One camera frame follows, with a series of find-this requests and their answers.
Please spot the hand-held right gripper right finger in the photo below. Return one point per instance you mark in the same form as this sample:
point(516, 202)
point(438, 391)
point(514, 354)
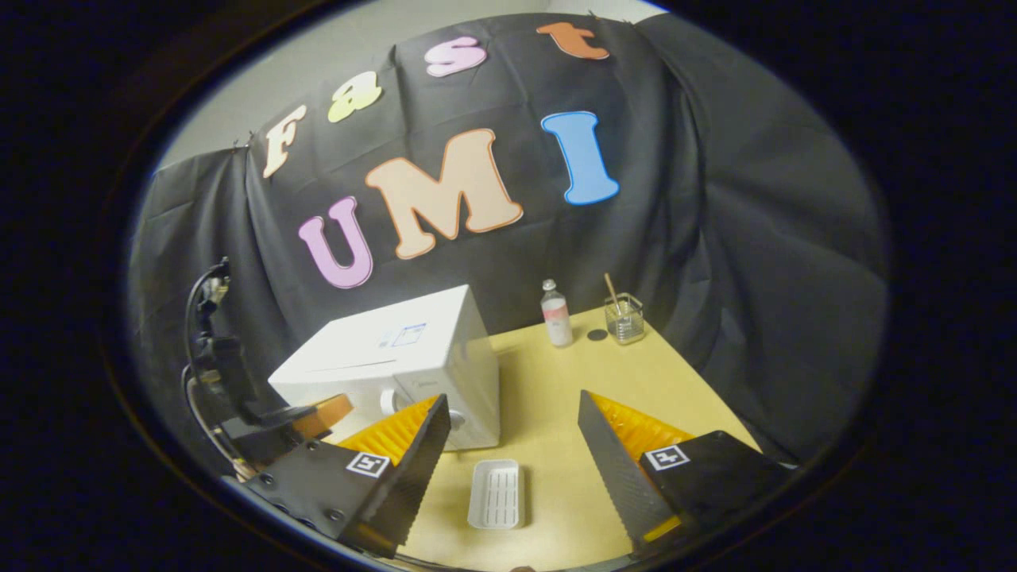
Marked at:
point(616, 477)

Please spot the small clear bottle pink label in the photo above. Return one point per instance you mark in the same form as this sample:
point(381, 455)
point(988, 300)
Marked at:
point(557, 318)

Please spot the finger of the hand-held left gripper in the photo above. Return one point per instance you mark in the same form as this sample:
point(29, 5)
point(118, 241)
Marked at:
point(326, 413)

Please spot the white microwave oven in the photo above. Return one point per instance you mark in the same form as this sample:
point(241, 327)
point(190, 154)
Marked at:
point(397, 342)

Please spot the small black round cap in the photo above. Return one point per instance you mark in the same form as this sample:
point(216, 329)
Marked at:
point(597, 334)

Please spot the square glass jar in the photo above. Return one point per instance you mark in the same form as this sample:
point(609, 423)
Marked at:
point(625, 324)

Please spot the white rectangular tray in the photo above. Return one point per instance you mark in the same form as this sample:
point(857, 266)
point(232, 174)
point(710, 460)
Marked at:
point(495, 494)

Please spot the wooden stick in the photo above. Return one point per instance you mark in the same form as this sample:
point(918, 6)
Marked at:
point(612, 290)

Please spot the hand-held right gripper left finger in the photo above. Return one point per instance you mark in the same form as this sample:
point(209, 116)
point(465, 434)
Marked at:
point(417, 477)

